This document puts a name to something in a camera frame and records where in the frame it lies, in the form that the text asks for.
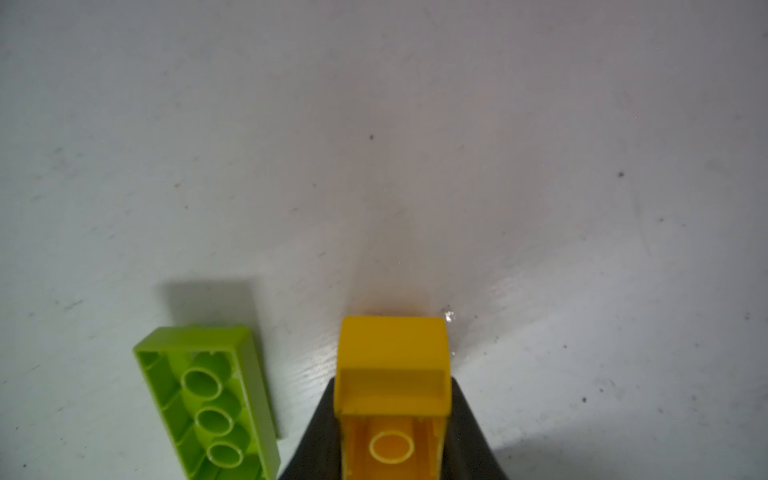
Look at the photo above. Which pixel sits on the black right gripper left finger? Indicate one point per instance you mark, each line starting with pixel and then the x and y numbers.
pixel 318 454

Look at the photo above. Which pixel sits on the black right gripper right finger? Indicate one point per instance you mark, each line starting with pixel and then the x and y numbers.
pixel 466 452

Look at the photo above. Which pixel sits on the yellow lego brick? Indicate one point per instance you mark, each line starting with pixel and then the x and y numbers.
pixel 392 396

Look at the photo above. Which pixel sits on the green lego brick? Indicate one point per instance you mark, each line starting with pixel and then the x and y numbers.
pixel 209 390

